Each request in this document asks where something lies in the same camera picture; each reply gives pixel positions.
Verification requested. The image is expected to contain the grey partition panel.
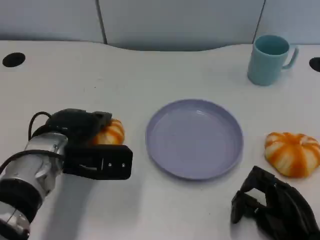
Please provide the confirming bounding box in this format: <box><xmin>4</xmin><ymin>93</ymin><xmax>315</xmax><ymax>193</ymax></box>
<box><xmin>0</xmin><ymin>0</ymin><xmax>106</xmax><ymax>45</ymax></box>
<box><xmin>96</xmin><ymin>0</ymin><xmax>266</xmax><ymax>52</ymax></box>
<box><xmin>254</xmin><ymin>0</ymin><xmax>320</xmax><ymax>46</ymax></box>

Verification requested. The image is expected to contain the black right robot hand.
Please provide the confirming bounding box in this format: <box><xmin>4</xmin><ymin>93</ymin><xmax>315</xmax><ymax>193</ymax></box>
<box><xmin>230</xmin><ymin>165</ymin><xmax>320</xmax><ymax>240</ymax></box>

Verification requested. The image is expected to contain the black table cable grommet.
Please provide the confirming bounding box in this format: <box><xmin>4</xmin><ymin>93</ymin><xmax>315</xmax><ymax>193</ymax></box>
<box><xmin>2</xmin><ymin>52</ymin><xmax>26</xmax><ymax>68</ymax></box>
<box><xmin>308</xmin><ymin>57</ymin><xmax>320</xmax><ymax>73</ymax></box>

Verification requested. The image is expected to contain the black looping arm cable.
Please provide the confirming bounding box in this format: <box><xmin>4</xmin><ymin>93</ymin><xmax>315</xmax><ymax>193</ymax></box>
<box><xmin>28</xmin><ymin>111</ymin><xmax>53</xmax><ymax>141</ymax></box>

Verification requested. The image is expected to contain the pale green mug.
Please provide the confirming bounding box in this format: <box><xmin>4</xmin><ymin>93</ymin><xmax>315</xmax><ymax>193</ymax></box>
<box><xmin>247</xmin><ymin>34</ymin><xmax>299</xmax><ymax>87</ymax></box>

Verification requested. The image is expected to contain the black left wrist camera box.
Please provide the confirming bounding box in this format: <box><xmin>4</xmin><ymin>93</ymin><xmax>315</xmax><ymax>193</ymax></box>
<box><xmin>62</xmin><ymin>144</ymin><xmax>134</xmax><ymax>181</ymax></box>

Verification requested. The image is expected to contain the orange white toy bread roll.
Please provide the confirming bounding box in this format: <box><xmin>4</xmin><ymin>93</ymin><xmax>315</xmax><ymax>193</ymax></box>
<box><xmin>91</xmin><ymin>118</ymin><xmax>125</xmax><ymax>146</ymax></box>
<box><xmin>264</xmin><ymin>131</ymin><xmax>320</xmax><ymax>179</ymax></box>

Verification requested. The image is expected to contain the lilac plate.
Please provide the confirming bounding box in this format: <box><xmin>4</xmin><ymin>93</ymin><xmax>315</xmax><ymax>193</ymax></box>
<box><xmin>145</xmin><ymin>98</ymin><xmax>244</xmax><ymax>181</ymax></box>

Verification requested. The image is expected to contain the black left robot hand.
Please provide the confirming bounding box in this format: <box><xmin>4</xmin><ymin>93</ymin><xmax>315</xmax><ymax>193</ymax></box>
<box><xmin>44</xmin><ymin>108</ymin><xmax>113</xmax><ymax>148</ymax></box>

